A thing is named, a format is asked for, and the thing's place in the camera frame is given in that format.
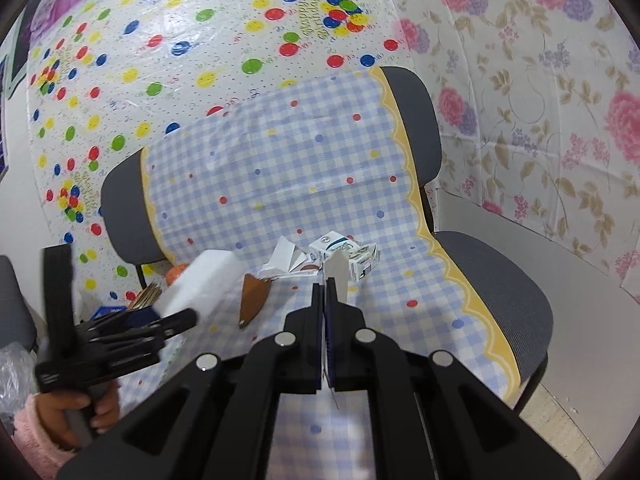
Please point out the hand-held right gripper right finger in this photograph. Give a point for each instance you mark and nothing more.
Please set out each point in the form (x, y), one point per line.
(342, 340)

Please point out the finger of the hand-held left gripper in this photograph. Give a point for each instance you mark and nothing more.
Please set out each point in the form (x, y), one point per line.
(145, 317)
(180, 320)

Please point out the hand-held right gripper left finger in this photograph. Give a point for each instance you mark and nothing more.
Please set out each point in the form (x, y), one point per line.
(307, 340)

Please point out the blue plastic basket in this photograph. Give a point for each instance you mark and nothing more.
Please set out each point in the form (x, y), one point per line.
(112, 311)

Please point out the white foam block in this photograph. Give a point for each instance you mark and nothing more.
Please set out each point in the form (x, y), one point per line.
(205, 280)

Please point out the person's left forearm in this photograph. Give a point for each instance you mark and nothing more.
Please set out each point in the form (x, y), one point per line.
(35, 450)

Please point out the person's left hand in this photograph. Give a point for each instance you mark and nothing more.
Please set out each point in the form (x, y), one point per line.
(62, 410)

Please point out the grey side chair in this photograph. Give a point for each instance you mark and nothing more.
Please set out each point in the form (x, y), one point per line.
(15, 300)

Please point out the large orange peel piece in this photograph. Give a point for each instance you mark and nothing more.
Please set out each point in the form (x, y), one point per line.
(175, 274)

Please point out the brown curved scrap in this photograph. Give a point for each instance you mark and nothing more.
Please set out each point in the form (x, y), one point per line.
(254, 300)

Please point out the clear plastic bag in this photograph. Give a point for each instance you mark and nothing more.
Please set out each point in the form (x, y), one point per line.
(15, 375)

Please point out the small white printed carton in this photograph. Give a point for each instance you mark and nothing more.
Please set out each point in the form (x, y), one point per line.
(360, 260)

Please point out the crumpled white paper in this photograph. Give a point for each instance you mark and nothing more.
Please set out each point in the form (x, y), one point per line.
(285, 255)

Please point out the grey office chair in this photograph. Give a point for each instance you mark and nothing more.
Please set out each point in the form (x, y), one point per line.
(490, 300)

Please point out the blue checkered dotted blanket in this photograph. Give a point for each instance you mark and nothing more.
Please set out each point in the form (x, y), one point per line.
(280, 175)

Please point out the balloon print plastic sheet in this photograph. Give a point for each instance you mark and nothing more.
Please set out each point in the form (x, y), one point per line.
(200, 60)

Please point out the floral print wall sheet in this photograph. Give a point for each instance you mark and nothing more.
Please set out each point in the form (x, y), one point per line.
(525, 85)

